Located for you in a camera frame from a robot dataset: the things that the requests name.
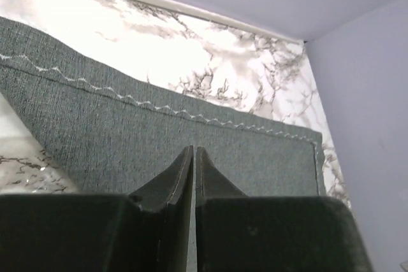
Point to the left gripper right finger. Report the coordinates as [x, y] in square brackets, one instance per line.
[210, 182]

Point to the grey cloth napkin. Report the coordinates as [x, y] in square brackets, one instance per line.
[112, 133]

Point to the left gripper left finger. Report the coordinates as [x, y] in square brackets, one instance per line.
[169, 186]

